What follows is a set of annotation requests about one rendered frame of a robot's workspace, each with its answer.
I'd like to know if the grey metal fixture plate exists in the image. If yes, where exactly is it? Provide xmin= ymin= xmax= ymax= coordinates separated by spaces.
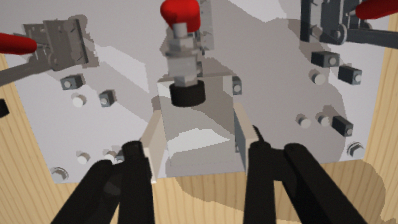
xmin=0 ymin=0 xmax=385 ymax=183

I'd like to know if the grey rectangular plate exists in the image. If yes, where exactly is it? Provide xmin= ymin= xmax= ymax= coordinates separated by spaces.
xmin=157 ymin=72 xmax=236 ymax=166

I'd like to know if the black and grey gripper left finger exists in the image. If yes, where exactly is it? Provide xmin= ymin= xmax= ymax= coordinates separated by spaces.
xmin=50 ymin=110 xmax=167 ymax=224

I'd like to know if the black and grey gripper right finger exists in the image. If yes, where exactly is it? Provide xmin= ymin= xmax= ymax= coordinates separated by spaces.
xmin=233 ymin=102 xmax=368 ymax=224

